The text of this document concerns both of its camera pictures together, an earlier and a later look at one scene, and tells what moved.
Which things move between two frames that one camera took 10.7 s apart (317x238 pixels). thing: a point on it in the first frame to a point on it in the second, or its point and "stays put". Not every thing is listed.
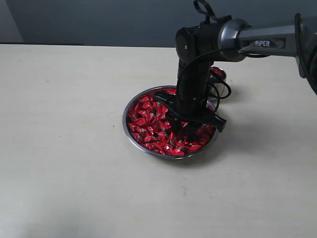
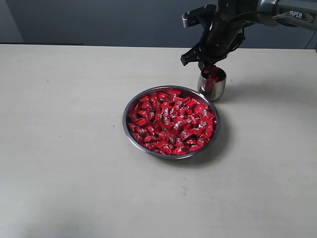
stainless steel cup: (217, 88) stays put
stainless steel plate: (145, 123) stays put
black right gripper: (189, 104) to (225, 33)
